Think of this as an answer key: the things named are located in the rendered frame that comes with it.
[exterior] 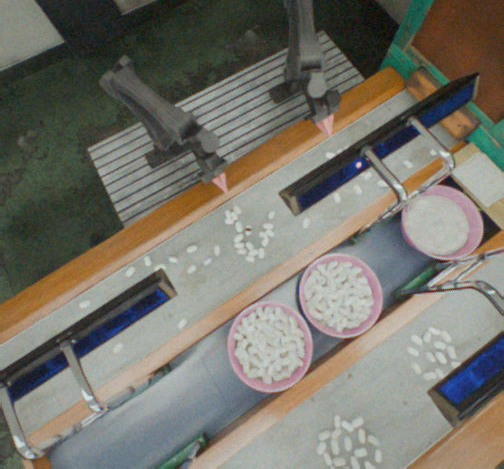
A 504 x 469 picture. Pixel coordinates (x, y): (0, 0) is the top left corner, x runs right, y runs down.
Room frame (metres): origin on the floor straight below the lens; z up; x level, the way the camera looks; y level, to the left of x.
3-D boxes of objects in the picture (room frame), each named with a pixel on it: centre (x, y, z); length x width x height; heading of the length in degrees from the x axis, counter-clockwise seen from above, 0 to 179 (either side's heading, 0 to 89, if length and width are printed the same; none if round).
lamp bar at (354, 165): (0.39, -0.37, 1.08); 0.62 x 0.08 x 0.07; 116
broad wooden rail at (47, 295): (0.44, 0.14, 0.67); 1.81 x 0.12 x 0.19; 116
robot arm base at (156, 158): (0.69, 0.30, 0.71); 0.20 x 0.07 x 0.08; 112
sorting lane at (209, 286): (0.25, 0.04, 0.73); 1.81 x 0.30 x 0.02; 116
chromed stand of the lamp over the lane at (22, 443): (-0.11, 0.47, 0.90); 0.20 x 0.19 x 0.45; 116
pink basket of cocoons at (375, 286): (0.02, -0.25, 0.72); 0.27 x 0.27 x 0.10
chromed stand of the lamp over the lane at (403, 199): (0.31, -0.40, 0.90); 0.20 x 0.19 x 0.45; 116
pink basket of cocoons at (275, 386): (-0.10, 0.00, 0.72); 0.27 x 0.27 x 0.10
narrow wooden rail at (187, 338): (0.09, -0.03, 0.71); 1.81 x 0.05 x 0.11; 116
